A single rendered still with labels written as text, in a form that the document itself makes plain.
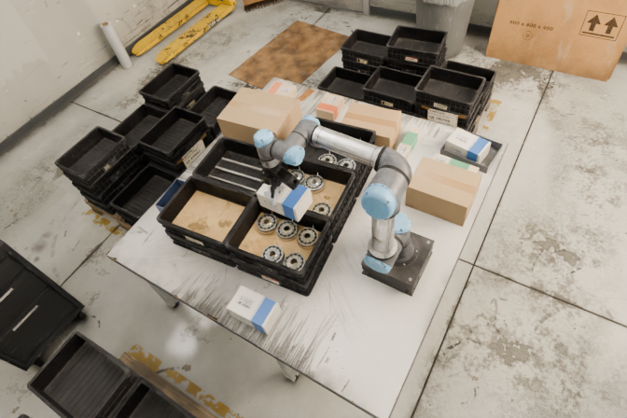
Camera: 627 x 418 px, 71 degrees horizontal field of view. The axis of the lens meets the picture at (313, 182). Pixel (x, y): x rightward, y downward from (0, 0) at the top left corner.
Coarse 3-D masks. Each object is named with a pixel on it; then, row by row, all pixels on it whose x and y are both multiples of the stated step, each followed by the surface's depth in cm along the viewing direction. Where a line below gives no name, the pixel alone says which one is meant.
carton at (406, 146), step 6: (408, 132) 250; (414, 132) 249; (420, 132) 252; (408, 138) 247; (414, 138) 246; (402, 144) 245; (408, 144) 244; (414, 144) 249; (402, 150) 242; (408, 150) 241; (408, 156) 245
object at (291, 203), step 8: (264, 184) 189; (280, 192) 185; (288, 192) 184; (296, 192) 184; (304, 192) 183; (264, 200) 187; (280, 200) 182; (288, 200) 182; (296, 200) 181; (304, 200) 183; (312, 200) 190; (272, 208) 189; (280, 208) 185; (288, 208) 181; (296, 208) 179; (304, 208) 186; (288, 216) 186; (296, 216) 183
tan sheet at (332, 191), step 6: (306, 174) 230; (324, 180) 226; (330, 186) 223; (336, 186) 222; (342, 186) 222; (324, 192) 221; (330, 192) 220; (336, 192) 220; (318, 198) 219; (324, 198) 219; (330, 198) 218; (336, 198) 218; (312, 204) 217; (330, 204) 216
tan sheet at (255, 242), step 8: (256, 224) 213; (248, 232) 211; (256, 232) 210; (320, 232) 206; (248, 240) 208; (256, 240) 208; (264, 240) 207; (272, 240) 206; (280, 240) 206; (296, 240) 205; (240, 248) 206; (248, 248) 205; (256, 248) 205; (288, 248) 202; (296, 248) 202; (272, 256) 201; (304, 256) 199
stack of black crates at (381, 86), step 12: (384, 72) 337; (396, 72) 332; (372, 84) 335; (384, 84) 338; (396, 84) 337; (408, 84) 334; (372, 96) 324; (384, 96) 316; (396, 96) 312; (408, 96) 326; (396, 108) 319; (408, 108) 314
